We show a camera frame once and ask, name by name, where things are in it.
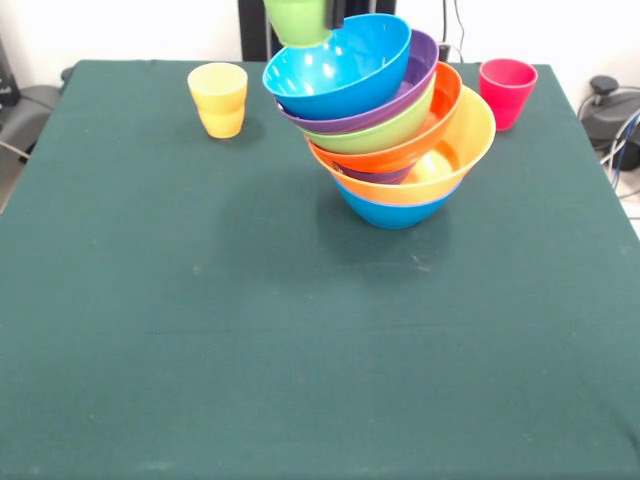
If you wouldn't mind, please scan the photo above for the green bowl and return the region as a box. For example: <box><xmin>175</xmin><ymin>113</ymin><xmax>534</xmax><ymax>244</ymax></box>
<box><xmin>301</xmin><ymin>74</ymin><xmax>438</xmax><ymax>155</ymax></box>

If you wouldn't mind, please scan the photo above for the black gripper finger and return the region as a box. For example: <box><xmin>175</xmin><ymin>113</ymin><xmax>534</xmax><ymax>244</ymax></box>
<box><xmin>323</xmin><ymin>0</ymin><xmax>346</xmax><ymax>31</ymax></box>

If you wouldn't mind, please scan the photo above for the purple bowl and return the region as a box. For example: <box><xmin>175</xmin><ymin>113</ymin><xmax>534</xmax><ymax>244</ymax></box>
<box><xmin>275</xmin><ymin>28</ymin><xmax>441</xmax><ymax>135</ymax></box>

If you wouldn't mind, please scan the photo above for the large yellow-orange bowl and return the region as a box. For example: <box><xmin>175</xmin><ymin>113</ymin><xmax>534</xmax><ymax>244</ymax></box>
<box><xmin>308</xmin><ymin>84</ymin><xmax>497</xmax><ymax>205</ymax></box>

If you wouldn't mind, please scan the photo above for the tangle of cables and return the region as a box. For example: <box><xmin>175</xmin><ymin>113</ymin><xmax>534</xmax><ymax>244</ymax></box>
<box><xmin>599</xmin><ymin>109</ymin><xmax>640</xmax><ymax>199</ymax></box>

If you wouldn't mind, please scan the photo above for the red cup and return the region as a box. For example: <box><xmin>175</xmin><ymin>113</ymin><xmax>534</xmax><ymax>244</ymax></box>
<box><xmin>478</xmin><ymin>57</ymin><xmax>540</xmax><ymax>133</ymax></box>

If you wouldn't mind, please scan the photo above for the grey office chair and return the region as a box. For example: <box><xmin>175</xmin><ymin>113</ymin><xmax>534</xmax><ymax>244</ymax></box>
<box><xmin>0</xmin><ymin>84</ymin><xmax>64</xmax><ymax>151</ymax></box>

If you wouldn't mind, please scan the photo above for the small dark blue bowl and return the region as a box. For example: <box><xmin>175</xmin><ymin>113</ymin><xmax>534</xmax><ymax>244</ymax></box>
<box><xmin>335</xmin><ymin>160</ymin><xmax>417</xmax><ymax>186</ymax></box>

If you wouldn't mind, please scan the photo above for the black wall cable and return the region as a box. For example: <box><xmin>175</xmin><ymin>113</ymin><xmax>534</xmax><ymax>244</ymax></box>
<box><xmin>438</xmin><ymin>0</ymin><xmax>469</xmax><ymax>64</ymax></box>

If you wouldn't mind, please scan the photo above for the light blue bowl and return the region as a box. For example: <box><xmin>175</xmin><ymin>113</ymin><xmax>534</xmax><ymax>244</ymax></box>
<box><xmin>335</xmin><ymin>178</ymin><xmax>462</xmax><ymax>231</ymax></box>
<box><xmin>262</xmin><ymin>13</ymin><xmax>413</xmax><ymax>122</ymax></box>

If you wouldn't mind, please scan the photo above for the yellow cup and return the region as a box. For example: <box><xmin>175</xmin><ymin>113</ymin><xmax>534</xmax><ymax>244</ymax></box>
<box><xmin>187</xmin><ymin>62</ymin><xmax>249</xmax><ymax>139</ymax></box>

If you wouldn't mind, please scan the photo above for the green cup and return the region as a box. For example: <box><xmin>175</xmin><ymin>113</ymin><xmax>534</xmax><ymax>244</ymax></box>
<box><xmin>262</xmin><ymin>0</ymin><xmax>334</xmax><ymax>48</ymax></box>

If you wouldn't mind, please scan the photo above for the orange-red shallow bowl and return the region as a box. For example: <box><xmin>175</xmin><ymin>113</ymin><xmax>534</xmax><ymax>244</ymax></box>
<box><xmin>305</xmin><ymin>60</ymin><xmax>463</xmax><ymax>175</ymax></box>

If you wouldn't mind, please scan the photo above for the dark green tablecloth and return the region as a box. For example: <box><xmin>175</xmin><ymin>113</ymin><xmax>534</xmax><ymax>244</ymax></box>
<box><xmin>0</xmin><ymin>59</ymin><xmax>640</xmax><ymax>480</ymax></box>

